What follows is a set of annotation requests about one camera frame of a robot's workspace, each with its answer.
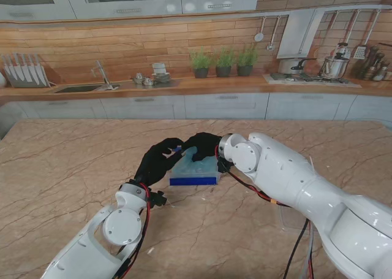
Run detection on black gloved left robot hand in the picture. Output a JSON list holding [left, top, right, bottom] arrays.
[[134, 137, 185, 188]]

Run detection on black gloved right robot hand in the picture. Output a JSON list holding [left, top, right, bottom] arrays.
[[183, 132, 224, 162]]

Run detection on clear bubble film sheet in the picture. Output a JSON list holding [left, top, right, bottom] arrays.
[[173, 146, 219, 176]]

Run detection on clear plastic crate blue handles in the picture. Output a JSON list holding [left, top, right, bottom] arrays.
[[168, 145, 224, 187]]

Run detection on clear plastic lid blue label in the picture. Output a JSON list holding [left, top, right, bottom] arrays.
[[277, 204, 311, 231]]

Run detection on printed kitchen backdrop banner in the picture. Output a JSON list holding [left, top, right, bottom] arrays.
[[0, 0, 392, 122]]

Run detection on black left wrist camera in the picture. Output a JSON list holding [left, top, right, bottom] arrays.
[[149, 190, 168, 208]]

